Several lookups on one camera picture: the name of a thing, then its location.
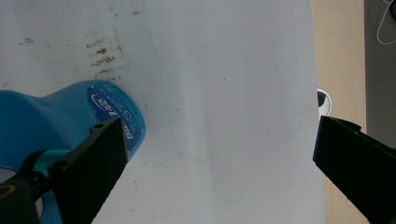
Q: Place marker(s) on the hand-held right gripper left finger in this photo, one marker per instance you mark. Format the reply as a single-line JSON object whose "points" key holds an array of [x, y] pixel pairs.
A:
{"points": [[90, 174]]}

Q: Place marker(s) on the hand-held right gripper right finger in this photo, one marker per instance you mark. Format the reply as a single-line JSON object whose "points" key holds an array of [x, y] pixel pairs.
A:
{"points": [[358, 165]]}

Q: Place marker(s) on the blue plastic bottle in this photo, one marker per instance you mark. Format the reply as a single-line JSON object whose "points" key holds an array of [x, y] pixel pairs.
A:
{"points": [[46, 121]]}

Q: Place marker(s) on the white foam board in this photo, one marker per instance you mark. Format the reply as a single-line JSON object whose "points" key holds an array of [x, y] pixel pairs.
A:
{"points": [[233, 93]]}

